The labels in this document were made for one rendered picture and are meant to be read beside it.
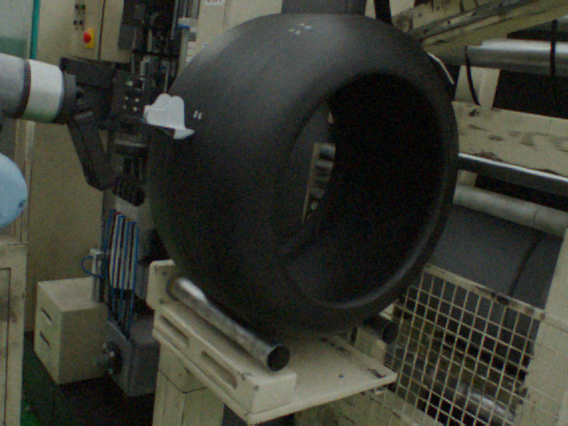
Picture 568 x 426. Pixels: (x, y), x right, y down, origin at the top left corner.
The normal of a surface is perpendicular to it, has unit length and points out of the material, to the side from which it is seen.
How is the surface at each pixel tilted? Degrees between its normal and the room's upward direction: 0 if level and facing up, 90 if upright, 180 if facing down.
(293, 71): 59
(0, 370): 90
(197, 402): 90
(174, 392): 90
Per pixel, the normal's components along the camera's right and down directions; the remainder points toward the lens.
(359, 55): 0.58, 0.10
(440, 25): -0.77, 0.03
